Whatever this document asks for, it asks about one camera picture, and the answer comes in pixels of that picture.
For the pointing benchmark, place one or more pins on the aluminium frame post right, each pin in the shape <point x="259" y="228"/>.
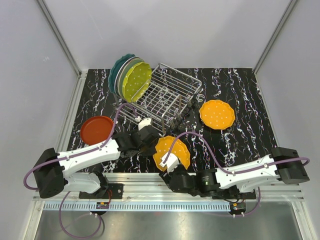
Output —
<point x="276" y="33"/>

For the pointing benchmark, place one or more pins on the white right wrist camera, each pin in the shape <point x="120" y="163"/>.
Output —
<point x="169" y="162"/>

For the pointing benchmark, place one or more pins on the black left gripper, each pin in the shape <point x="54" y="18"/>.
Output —
<point x="152" y="151"/>

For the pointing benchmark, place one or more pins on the white plate green rim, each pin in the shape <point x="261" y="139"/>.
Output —
<point x="119" y="73"/>

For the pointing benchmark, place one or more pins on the teal scalloped plate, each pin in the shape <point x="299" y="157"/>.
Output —
<point x="115" y="69"/>

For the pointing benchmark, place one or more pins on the lime green dotted plate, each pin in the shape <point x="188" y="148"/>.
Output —
<point x="136" y="81"/>

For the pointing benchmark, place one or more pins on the small circuit board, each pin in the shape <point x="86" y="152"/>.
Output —
<point x="102" y="205"/>
<point x="239" y="207"/>

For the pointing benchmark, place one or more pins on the right small circuit board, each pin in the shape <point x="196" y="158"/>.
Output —
<point x="239" y="207"/>

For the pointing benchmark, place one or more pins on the aluminium frame rail left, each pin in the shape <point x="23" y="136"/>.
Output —
<point x="63" y="45"/>

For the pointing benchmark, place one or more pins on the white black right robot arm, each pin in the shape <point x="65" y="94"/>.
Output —
<point x="281" y="164"/>

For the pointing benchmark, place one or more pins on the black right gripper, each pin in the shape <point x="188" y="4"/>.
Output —
<point x="166" y="176"/>

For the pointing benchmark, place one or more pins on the orange dotted scalloped plate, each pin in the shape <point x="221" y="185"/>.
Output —
<point x="179" y="149"/>

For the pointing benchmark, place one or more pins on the silver wire dish rack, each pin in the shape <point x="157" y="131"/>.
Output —
<point x="169" y="96"/>

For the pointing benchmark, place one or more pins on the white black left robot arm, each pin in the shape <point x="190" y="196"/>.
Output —
<point x="57" y="172"/>

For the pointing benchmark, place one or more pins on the aluminium front mounting rail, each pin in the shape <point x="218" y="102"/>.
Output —
<point x="146" y="192"/>

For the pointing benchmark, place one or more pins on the orange round plastic plate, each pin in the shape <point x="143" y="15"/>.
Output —
<point x="96" y="129"/>

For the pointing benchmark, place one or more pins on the left small circuit board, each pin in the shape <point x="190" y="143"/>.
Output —
<point x="102" y="205"/>

